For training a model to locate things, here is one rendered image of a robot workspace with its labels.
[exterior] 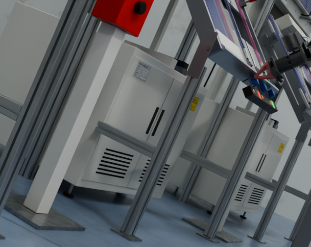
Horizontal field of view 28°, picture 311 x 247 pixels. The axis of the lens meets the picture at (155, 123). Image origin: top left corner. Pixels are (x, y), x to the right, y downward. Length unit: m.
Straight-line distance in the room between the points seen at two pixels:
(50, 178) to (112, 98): 0.52
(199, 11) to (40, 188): 0.83
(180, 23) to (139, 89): 3.64
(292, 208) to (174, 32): 1.99
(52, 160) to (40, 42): 0.78
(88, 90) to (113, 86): 0.45
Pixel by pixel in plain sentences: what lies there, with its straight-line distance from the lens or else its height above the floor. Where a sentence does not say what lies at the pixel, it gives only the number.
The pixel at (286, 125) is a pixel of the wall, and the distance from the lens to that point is 5.77.
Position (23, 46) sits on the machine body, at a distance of 2.59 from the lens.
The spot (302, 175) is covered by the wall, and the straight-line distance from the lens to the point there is 5.76.
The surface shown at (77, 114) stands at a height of 0.33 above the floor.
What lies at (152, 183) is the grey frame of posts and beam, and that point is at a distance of 2.10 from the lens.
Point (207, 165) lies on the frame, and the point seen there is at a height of 0.30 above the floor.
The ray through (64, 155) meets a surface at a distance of 1.87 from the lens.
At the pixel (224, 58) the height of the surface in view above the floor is 0.70.
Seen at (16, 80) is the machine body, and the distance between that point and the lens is 2.56.
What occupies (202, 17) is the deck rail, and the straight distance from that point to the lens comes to 2.19.
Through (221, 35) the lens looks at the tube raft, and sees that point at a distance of 2.22.
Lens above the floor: 0.45
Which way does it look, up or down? 1 degrees down
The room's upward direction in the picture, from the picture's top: 24 degrees clockwise
